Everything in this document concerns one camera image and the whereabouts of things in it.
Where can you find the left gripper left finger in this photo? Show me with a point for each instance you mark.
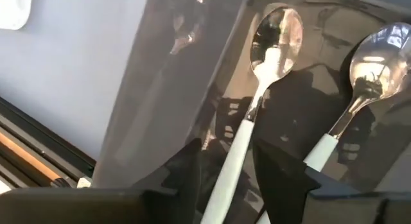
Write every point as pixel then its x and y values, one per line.
pixel 128 204

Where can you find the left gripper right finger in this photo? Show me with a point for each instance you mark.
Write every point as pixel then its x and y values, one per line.
pixel 289 192

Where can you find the wooden table side board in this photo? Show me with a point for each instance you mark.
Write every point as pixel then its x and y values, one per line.
pixel 25 155

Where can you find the dark grey plastic bin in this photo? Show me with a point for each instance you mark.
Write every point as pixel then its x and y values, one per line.
pixel 160 89

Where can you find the clear plastic bin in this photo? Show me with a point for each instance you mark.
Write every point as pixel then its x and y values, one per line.
pixel 14 9

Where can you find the black aluminium table frame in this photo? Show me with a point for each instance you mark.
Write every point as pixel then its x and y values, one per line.
pixel 48 137

